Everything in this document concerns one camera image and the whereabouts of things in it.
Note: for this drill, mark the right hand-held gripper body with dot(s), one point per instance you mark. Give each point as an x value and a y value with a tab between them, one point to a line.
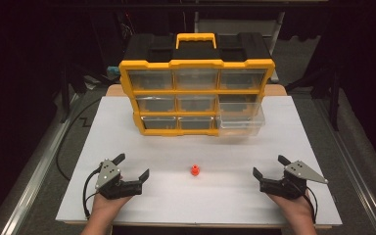
298	171

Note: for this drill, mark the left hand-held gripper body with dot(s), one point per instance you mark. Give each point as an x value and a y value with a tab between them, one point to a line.
108	173

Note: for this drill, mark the small red plastic part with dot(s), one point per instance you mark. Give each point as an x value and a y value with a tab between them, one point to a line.
195	170

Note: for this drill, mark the clear plastic drawer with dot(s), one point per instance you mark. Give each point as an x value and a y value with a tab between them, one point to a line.
241	124

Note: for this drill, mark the yellow and black drawer organizer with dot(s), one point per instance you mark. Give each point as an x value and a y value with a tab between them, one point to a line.
196	64

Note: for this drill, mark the person's left hand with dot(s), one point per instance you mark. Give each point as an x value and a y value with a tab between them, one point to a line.
106	206

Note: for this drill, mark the person's right hand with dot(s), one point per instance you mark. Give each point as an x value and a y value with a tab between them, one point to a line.
297	209

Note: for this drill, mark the white table board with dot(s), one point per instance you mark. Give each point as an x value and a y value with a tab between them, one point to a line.
176	196

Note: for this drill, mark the group of clear closed drawers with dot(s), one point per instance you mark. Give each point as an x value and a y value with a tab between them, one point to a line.
156	103

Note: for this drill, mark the black stand leg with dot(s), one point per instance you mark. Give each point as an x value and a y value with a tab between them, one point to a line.
334	98
66	94

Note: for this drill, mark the small teal object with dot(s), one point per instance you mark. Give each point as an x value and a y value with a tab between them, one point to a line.
113	71

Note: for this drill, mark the metal floor rail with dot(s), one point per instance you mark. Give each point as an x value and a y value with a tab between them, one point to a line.
36	173
355	173

